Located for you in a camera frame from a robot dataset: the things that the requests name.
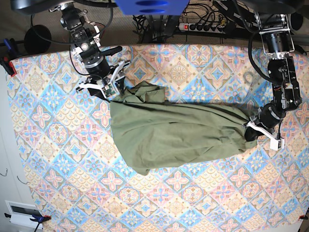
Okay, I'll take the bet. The white power strip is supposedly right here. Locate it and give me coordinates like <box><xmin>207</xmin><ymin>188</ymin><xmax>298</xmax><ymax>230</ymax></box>
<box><xmin>178</xmin><ymin>23</ymin><xmax>224</xmax><ymax>33</ymax></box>

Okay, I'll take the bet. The blue clamp lower left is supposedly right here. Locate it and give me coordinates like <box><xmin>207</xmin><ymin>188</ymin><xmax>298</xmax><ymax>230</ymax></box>
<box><xmin>4</xmin><ymin>213</ymin><xmax>51</xmax><ymax>232</ymax></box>

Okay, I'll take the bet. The red clamp lower right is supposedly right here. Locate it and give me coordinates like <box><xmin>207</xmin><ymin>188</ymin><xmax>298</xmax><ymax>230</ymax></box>
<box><xmin>299</xmin><ymin>215</ymin><xmax>309</xmax><ymax>220</ymax></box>

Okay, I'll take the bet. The patterned tablecloth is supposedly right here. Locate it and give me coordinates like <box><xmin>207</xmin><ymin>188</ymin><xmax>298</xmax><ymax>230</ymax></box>
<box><xmin>6</xmin><ymin>52</ymin><xmax>309</xmax><ymax>232</ymax></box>

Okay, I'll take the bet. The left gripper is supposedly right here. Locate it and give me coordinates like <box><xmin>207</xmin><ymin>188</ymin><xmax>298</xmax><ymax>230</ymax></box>
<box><xmin>243</xmin><ymin>103</ymin><xmax>283</xmax><ymax>150</ymax></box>

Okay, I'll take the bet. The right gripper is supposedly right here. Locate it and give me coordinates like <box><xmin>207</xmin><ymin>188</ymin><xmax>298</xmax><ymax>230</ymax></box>
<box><xmin>76</xmin><ymin>59</ymin><xmax>130</xmax><ymax>99</ymax></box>

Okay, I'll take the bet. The blue clamp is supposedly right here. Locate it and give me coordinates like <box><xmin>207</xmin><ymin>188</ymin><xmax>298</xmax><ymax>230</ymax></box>
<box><xmin>4</xmin><ymin>213</ymin><xmax>51</xmax><ymax>232</ymax></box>
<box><xmin>0</xmin><ymin>38</ymin><xmax>17</xmax><ymax>77</ymax></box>

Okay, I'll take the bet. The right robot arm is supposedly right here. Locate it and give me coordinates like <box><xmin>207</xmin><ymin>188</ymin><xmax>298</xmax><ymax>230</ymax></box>
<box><xmin>49</xmin><ymin>1</ymin><xmax>130</xmax><ymax>101</ymax></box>

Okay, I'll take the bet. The green t-shirt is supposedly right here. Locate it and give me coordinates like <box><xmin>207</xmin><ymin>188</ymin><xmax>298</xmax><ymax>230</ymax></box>
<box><xmin>110</xmin><ymin>82</ymin><xmax>257</xmax><ymax>175</ymax></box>

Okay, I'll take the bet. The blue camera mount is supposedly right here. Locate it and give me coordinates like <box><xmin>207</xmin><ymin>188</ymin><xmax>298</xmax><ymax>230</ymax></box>
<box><xmin>115</xmin><ymin>0</ymin><xmax>189</xmax><ymax>15</ymax></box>

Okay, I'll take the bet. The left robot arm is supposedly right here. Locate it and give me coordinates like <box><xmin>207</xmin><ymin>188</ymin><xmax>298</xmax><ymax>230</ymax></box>
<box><xmin>244</xmin><ymin>12</ymin><xmax>302</xmax><ymax>150</ymax></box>

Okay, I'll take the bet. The blue clamp upper left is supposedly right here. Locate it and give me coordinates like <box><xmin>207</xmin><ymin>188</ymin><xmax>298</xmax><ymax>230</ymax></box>
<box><xmin>0</xmin><ymin>38</ymin><xmax>17</xmax><ymax>77</ymax></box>

